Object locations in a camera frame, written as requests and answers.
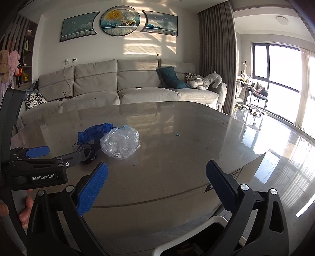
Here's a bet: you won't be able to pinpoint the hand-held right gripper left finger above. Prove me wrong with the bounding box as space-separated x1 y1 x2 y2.
27 162 109 256

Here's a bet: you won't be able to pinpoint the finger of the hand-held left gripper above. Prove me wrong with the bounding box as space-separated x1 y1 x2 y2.
10 146 50 163
23 151 84 171

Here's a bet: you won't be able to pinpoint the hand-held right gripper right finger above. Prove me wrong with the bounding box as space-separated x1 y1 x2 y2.
206 160 290 256

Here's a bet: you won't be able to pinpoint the person's left hand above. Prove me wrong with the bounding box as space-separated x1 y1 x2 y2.
0 195 35 230

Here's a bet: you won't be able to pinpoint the blue plastic bag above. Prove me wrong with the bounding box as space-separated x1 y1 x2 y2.
78 122 114 146

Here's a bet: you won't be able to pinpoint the black white floral cushion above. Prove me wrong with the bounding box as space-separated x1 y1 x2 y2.
24 92 49 110

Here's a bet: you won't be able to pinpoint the clear plastic bag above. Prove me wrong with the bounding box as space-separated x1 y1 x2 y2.
100 125 142 160

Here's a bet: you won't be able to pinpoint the grey fabric sofa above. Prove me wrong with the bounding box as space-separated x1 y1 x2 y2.
15 58 227 138

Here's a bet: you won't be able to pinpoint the pink plush toys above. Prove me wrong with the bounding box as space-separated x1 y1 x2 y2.
0 50 22 83

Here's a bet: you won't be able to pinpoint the grey swivel chair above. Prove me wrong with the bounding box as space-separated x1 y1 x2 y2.
248 83 269 114

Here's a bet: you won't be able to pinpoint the cluttered desk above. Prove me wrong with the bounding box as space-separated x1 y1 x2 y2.
236 61 254 105

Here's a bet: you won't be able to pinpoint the grey plush toy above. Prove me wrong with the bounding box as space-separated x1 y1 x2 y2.
187 71 223 90

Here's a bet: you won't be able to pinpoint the black white patterned cushion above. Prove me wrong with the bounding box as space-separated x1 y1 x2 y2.
184 72 206 83

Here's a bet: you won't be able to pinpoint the black framed window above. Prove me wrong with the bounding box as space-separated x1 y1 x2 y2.
252 42 303 124

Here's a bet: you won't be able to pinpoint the teal pillow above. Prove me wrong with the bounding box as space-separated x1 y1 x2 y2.
158 67 192 89

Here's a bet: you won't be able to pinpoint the sheer white curtain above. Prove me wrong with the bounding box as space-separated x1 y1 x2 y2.
292 46 315 139

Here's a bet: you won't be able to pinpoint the grey curtain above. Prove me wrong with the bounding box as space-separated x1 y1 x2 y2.
198 3 239 117

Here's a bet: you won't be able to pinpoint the black charging cable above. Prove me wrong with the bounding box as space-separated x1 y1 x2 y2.
47 59 75 102

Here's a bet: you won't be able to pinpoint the open wall shelf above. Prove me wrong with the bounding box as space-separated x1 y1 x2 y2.
0 14 39 89

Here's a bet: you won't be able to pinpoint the crescent-cut landscape wall picture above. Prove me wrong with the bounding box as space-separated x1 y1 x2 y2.
140 10 178 37
60 11 101 42

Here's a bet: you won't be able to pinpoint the round deer wall picture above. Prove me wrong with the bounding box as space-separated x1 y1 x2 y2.
99 5 141 34

